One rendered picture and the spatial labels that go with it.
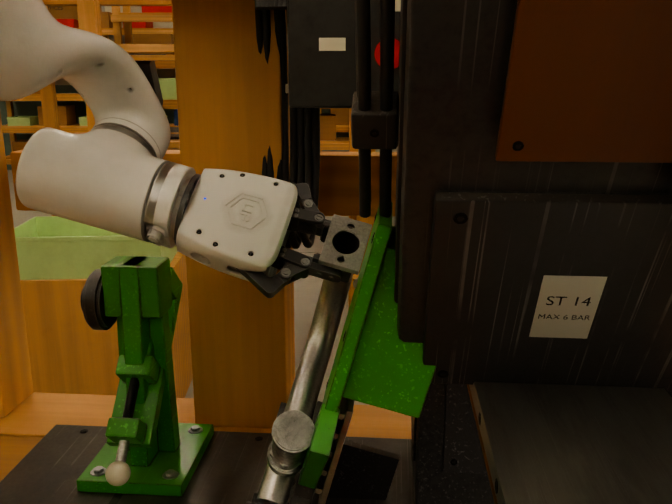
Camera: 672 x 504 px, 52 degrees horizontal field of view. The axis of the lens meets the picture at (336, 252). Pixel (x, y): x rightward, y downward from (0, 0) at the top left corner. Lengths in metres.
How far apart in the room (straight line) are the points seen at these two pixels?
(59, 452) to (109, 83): 0.52
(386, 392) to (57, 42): 0.41
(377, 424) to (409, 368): 0.47
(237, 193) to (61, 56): 0.20
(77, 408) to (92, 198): 0.55
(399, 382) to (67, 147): 0.38
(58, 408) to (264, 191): 0.62
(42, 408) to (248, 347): 0.37
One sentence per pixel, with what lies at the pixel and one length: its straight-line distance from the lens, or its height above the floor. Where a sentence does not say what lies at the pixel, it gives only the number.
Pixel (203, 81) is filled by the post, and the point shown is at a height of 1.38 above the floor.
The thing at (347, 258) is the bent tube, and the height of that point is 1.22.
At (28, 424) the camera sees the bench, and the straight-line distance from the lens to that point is 1.16.
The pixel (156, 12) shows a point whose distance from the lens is 7.75.
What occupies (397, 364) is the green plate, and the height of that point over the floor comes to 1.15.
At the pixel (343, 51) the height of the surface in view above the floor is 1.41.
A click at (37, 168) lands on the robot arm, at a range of 0.71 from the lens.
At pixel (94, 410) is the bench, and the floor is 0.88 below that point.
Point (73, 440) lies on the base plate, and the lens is 1.05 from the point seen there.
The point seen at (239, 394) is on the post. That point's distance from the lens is 1.04.
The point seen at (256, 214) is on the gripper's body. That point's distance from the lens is 0.67.
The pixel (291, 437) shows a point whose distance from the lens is 0.62.
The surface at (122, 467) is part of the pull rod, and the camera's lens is 0.85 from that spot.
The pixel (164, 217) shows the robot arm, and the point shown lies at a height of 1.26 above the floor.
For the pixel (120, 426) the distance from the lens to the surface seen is 0.86.
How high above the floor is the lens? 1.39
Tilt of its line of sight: 14 degrees down
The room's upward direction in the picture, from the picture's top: straight up
